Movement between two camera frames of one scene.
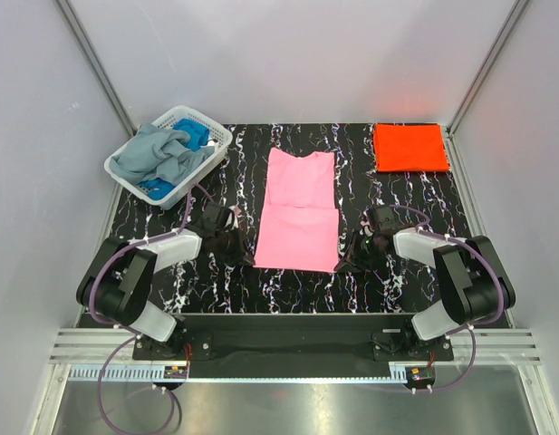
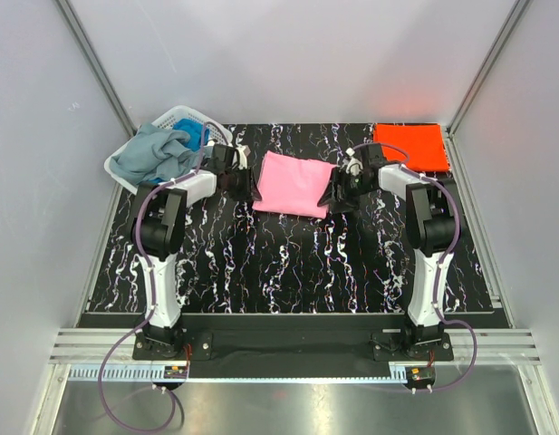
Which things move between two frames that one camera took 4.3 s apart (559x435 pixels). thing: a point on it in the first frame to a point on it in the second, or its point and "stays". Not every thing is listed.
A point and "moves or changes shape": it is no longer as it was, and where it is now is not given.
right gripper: x=352 y=262 to x=347 y=203
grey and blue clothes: x=157 y=153 stays
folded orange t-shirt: x=409 y=148 stays
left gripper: x=241 y=254 to x=250 y=192
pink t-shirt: x=300 y=227 moves or changes shape
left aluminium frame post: x=98 y=65 stays
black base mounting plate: x=294 y=338 stays
